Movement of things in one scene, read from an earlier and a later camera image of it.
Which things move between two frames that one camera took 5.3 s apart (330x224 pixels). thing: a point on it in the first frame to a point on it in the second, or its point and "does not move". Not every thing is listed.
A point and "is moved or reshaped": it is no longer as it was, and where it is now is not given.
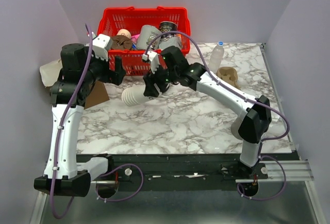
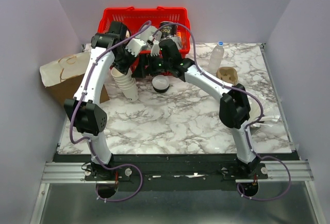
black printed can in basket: (166, 26) does not move
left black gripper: (115, 77) to (125, 69)
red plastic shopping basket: (113, 20) does not move
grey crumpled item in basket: (164, 43) does not move
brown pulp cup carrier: (229, 74) does not move
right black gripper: (150, 79) to (145, 60)
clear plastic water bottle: (216, 57) does not move
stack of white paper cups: (134, 95) is moved or reshaped
